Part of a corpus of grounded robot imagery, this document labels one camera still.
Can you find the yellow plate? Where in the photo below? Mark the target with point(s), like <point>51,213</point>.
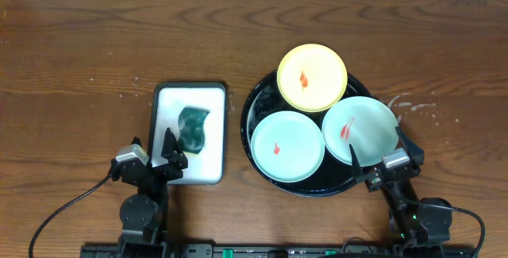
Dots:
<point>312,77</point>

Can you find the round black tray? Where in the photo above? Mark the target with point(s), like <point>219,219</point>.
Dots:
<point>332,177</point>

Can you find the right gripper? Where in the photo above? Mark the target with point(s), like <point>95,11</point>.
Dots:
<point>416,152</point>

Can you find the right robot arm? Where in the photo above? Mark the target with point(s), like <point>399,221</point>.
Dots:
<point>423,224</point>

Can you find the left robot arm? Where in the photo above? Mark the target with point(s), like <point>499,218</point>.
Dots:
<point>144,214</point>

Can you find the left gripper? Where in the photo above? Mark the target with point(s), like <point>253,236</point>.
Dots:
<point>155,169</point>

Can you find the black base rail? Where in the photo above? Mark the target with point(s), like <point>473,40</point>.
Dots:
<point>236,251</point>

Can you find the white rectangular sponge tray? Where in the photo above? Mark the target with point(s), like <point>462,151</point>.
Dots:
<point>169,99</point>

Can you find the green sponge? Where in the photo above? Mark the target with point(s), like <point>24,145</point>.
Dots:
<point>191,129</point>

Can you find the light green plate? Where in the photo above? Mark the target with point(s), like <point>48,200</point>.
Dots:
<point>361,125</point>
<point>287,146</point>

